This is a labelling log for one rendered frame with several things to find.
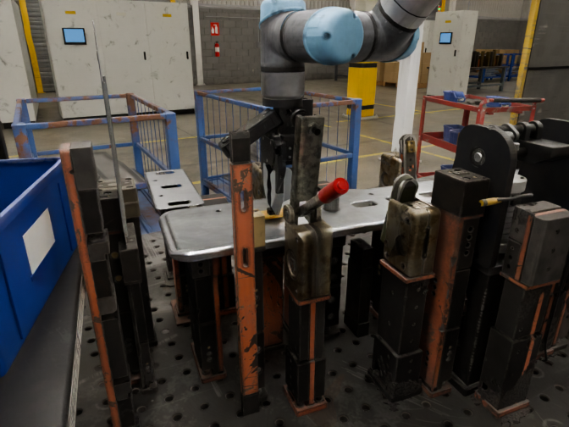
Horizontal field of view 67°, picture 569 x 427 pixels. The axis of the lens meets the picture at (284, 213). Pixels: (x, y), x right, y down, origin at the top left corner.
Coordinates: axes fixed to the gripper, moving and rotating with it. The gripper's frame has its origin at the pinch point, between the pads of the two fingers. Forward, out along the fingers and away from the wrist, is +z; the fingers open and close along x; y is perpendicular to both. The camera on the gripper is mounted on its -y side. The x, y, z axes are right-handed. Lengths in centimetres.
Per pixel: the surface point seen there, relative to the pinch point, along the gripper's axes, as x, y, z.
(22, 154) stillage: 169, -70, 23
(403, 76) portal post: 343, 278, 3
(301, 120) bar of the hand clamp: -17.2, -1.8, -18.9
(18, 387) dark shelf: -36, -37, -1
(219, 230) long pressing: -2.3, -10.7, 2.2
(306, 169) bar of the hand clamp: -16.2, -0.4, -11.5
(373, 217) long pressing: -7.2, 18.2, 2.1
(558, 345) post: -24, 56, 31
